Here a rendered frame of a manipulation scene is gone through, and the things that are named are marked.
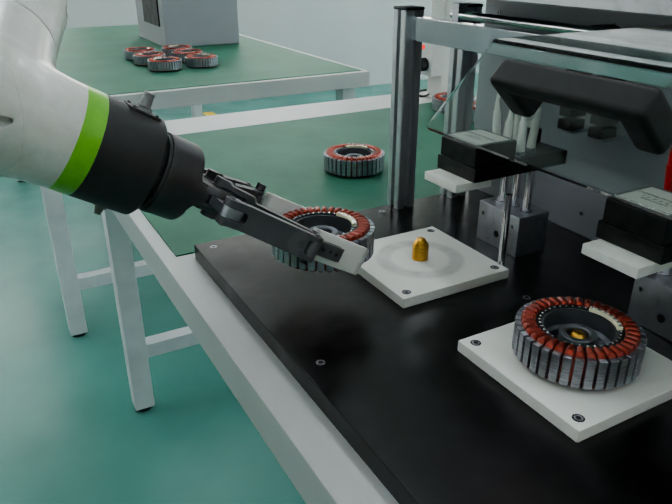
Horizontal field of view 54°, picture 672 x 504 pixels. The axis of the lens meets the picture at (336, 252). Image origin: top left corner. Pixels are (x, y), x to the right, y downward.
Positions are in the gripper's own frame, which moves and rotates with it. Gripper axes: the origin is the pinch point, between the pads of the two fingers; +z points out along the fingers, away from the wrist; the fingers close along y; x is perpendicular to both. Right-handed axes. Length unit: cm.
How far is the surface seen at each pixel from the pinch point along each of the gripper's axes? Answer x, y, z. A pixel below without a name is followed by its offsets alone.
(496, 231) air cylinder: -8.9, 0.0, 24.4
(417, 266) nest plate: -1.1, -1.7, 13.3
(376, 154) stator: -11.4, 38.4, 29.8
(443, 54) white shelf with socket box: -43, 83, 68
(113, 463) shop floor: 82, 74, 27
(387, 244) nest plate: -1.3, 5.3, 13.6
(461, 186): -11.7, -3.0, 12.3
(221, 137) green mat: 0, 76, 18
